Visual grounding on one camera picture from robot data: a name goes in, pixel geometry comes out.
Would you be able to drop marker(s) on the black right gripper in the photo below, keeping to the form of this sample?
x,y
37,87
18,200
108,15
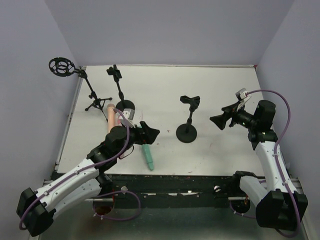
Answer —
x,y
231,115

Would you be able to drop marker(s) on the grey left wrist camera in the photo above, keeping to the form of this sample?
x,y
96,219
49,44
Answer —
x,y
127,117

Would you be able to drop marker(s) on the black round-base clamp stand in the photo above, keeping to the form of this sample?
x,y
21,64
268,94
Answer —
x,y
123,103

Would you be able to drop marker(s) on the pink toy microphone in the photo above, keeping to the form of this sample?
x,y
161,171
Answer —
x,y
118,117

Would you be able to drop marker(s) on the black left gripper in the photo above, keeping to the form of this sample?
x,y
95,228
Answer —
x,y
143,132

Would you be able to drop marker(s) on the aluminium extrusion rail frame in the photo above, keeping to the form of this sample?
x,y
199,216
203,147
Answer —
x,y
156,91

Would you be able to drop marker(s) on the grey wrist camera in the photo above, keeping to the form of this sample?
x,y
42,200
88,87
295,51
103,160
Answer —
x,y
243,95
127,117

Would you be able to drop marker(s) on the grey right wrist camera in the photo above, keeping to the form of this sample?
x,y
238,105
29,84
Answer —
x,y
243,95

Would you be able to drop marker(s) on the black robot base mounting bar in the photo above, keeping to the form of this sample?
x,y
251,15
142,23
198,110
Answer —
x,y
129,191

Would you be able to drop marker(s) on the beige toy microphone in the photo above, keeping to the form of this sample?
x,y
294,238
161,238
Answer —
x,y
110,117

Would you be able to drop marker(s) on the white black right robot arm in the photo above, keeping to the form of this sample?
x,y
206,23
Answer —
x,y
278,205

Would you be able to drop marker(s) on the mint green toy microphone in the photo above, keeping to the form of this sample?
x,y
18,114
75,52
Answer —
x,y
148,156

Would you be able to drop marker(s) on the black round-base clip mic stand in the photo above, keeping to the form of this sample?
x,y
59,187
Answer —
x,y
187,133

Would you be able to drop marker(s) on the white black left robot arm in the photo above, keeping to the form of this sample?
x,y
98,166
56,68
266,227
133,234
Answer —
x,y
37,209

